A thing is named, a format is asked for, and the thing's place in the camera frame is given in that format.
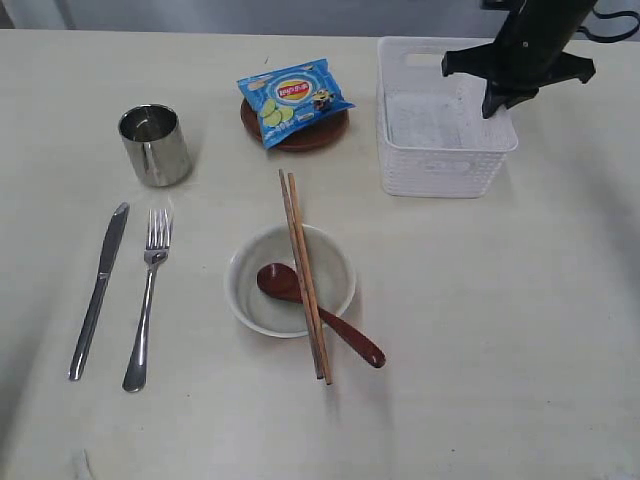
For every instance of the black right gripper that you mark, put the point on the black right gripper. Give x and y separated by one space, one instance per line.
527 53

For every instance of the white perforated plastic basket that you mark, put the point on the white perforated plastic basket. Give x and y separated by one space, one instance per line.
432 139

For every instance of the brown round plate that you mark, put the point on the brown round plate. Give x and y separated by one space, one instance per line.
321 134

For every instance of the blue snack packet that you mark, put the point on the blue snack packet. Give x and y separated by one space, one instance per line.
292 98

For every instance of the wooden chopstick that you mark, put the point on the wooden chopstick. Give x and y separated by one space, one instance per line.
309 287
318 365

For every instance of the grey ceramic bowl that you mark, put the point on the grey ceramic bowl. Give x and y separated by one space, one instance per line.
332 272

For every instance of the red wooden spoon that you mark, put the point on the red wooden spoon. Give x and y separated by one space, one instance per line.
345 330

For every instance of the silver foil packet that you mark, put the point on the silver foil packet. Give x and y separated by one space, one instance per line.
155 145

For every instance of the silver spoon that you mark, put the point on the silver spoon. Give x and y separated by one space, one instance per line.
158 242

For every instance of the silver table knife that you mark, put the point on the silver table knife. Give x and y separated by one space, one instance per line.
110 247

